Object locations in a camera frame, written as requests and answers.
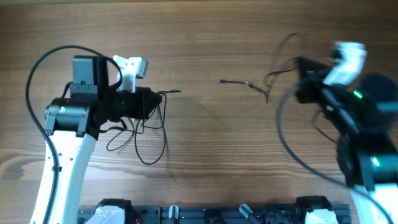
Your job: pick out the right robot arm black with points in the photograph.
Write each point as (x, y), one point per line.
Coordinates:
(366, 155)

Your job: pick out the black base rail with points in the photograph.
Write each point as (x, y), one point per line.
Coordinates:
(285, 213)

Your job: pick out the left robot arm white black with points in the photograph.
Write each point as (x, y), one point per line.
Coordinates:
(73, 125)

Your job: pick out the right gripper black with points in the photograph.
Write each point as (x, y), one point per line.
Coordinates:
(311, 83)

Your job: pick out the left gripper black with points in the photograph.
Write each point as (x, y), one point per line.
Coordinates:
(143, 107)

